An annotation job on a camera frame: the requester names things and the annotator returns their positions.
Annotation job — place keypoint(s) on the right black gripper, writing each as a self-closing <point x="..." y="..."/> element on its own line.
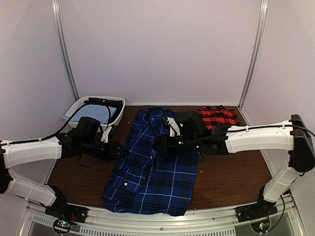
<point x="166" y="149"/>

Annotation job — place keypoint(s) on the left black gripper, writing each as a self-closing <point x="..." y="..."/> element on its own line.
<point x="112" y="151"/>

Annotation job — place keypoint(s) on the blue plaid long sleeve shirt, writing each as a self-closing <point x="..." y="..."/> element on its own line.
<point x="146" y="182"/>

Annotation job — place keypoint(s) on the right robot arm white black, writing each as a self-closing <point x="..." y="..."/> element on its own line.
<point x="289" y="135"/>

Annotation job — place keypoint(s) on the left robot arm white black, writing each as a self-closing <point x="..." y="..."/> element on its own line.
<point x="61" y="146"/>

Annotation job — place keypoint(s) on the light blue folded shirt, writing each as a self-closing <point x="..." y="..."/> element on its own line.
<point x="98" y="112"/>

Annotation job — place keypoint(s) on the white plastic bin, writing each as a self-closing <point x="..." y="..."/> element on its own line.
<point x="79" y="105"/>

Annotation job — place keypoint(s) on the black folded garment in bin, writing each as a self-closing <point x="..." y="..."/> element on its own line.
<point x="104" y="102"/>

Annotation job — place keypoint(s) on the red black plaid folded shirt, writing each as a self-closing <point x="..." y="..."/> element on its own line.
<point x="214" y="116"/>

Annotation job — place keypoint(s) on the left circuit board with leds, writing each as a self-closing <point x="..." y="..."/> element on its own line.
<point x="62" y="227"/>

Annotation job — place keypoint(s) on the circuit board with leds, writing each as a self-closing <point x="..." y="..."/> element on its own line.
<point x="260" y="227"/>
<point x="62" y="227"/>

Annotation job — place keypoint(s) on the right circuit board with leds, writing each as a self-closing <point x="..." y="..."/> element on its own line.
<point x="260" y="227"/>

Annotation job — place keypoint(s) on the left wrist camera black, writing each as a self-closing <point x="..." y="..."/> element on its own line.
<point x="90" y="129"/>

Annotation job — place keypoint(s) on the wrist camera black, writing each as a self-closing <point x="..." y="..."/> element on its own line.
<point x="90" y="129"/>
<point x="186" y="123"/>

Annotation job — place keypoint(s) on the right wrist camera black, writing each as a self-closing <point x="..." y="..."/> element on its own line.
<point x="186" y="123"/>

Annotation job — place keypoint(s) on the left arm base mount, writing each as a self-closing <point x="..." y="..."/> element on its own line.
<point x="67" y="212"/>

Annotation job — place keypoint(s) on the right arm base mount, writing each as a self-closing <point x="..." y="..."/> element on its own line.
<point x="255" y="211"/>

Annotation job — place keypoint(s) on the aluminium front rail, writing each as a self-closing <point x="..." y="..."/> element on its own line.
<point x="220" y="221"/>

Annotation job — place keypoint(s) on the left aluminium frame post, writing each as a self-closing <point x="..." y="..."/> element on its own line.
<point x="63" y="48"/>

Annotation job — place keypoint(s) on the aluminium frame post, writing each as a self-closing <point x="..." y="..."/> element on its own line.
<point x="63" y="48"/>
<point x="262" y="18"/>

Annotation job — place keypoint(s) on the right aluminium frame post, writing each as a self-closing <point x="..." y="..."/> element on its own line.
<point x="262" y="18"/>

